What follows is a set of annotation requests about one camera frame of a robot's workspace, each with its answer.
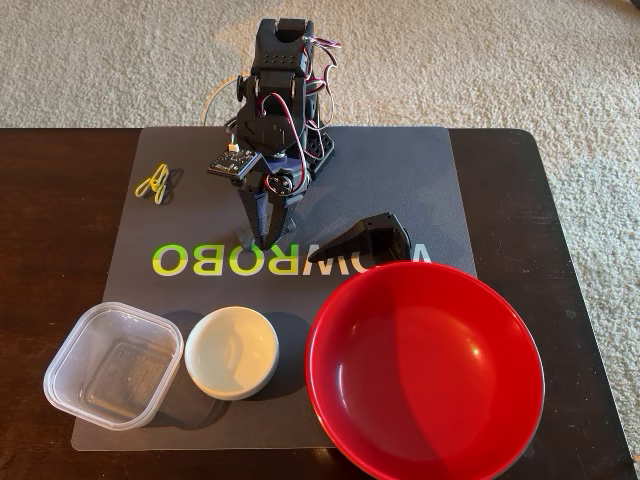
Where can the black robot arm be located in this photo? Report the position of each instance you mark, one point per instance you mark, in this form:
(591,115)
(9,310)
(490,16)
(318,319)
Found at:
(280,65)

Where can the red bowl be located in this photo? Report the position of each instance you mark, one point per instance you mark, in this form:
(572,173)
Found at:
(425,370)

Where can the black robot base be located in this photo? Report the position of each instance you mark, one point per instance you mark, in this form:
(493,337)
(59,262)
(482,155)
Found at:
(320,150)

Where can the black printed jaw part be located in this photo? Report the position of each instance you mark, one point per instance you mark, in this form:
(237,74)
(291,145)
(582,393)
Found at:
(370,240)

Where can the yellow clip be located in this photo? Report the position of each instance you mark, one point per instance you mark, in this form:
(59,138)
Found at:
(159,182)

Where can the clear plastic container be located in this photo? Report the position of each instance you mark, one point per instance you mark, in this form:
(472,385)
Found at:
(112,367)

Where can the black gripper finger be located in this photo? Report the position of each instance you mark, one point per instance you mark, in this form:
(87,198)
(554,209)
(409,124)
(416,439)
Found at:
(282,215)
(259,215)

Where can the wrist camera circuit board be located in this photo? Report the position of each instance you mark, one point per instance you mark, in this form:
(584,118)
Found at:
(234,162)

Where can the small white bowl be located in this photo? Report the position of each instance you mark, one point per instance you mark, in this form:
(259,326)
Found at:
(231,352)

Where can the grey mat with WOWROBO print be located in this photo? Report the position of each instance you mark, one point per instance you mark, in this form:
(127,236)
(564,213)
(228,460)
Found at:
(400,200)

